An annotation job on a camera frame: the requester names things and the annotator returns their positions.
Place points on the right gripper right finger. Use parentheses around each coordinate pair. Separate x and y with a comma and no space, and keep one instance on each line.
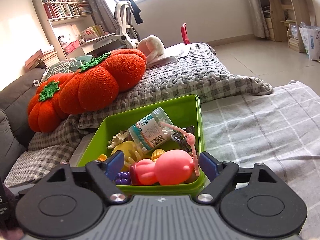
(221,176)

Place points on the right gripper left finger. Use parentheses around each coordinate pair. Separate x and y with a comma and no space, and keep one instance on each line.
(102,175)

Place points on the purple grape toy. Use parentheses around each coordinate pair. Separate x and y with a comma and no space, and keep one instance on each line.
(123,178)

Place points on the yellow toy pot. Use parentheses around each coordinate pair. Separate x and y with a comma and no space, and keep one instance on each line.
(124,147)

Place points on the beige starfish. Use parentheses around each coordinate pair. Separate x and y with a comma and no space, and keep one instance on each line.
(117,139)

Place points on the pink rubber toy figure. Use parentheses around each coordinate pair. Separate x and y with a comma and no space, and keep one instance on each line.
(171,168)

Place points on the grey transparent hair claw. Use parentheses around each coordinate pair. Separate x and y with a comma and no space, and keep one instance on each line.
(179,138)

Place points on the yellow corn toy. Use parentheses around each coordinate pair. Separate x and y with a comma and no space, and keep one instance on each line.
(156,154)

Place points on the clear cotton swab jar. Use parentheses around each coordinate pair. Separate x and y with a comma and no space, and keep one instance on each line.
(149,132)

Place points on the person's left hand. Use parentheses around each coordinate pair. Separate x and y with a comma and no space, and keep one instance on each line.
(13,234)

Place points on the grey sofa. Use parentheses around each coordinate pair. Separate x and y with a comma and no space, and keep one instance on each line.
(15,131)

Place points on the green plastic box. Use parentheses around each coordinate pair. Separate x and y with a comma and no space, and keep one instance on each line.
(182,112)

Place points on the grey grid bedsheet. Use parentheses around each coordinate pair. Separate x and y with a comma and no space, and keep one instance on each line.
(280,129)

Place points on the large orange pumpkin cushion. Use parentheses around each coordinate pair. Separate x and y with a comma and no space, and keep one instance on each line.
(97,83)

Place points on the small orange pumpkin cushion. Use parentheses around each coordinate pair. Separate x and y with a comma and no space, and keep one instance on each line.
(44,112)

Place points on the grey checked quilt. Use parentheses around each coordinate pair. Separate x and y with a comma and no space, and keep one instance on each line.
(200,73)

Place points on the teal patterned pillow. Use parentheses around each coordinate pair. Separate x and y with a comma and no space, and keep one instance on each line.
(68,66)

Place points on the pink white plush toy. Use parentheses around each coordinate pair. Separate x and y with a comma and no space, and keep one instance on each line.
(151,47)

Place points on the red object behind bed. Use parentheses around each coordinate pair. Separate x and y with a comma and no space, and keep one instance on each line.
(184,34)

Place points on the white office chair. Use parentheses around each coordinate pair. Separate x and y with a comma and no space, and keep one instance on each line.
(126,33)

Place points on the white paper bag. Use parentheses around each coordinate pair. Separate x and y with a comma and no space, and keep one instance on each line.
(310,35)

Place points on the white bookshelf with books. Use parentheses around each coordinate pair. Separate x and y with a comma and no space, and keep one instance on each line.
(77,27)

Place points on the wooden shelf unit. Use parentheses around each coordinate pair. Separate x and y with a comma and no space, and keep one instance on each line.
(283,18)

